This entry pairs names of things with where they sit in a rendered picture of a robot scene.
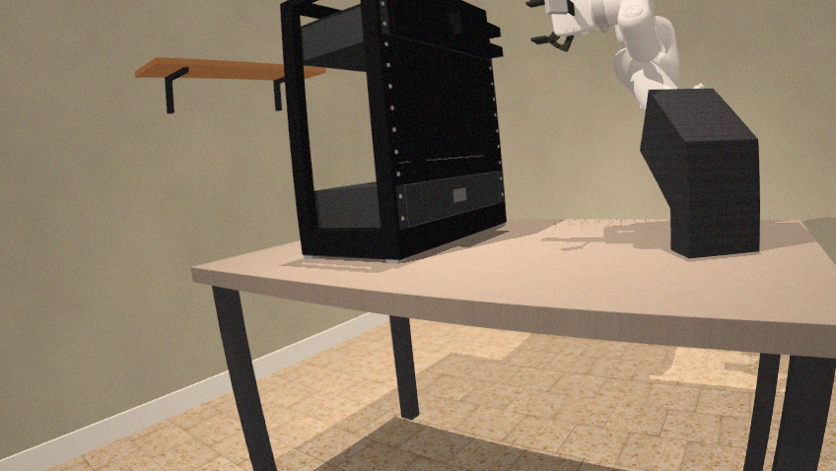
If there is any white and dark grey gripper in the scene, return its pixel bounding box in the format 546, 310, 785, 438
525, 0, 598, 52

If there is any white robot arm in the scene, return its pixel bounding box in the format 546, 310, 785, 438
544, 0, 680, 111

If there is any black equipment rack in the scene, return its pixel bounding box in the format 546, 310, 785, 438
280, 0, 507, 264

